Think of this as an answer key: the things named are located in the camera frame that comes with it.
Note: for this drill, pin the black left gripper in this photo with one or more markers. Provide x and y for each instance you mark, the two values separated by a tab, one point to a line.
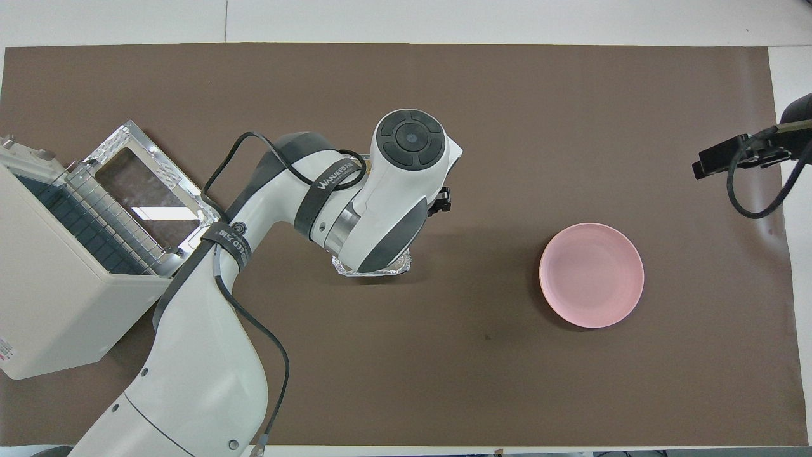
441	202

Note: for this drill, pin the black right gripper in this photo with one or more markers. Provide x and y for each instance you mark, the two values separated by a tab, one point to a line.
720	158

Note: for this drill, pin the aluminium foil tray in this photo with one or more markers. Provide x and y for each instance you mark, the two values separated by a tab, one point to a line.
346	270

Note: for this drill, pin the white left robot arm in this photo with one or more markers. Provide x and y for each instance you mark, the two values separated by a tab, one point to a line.
190	381

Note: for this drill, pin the glass oven door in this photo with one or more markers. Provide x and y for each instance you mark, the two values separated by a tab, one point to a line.
136	181

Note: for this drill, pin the cream white toaster oven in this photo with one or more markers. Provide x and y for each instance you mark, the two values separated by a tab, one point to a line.
63	304

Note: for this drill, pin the pink round plate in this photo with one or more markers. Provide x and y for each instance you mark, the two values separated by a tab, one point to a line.
590	276

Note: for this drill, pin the brown paper table mat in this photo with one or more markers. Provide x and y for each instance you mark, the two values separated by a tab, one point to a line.
507	381

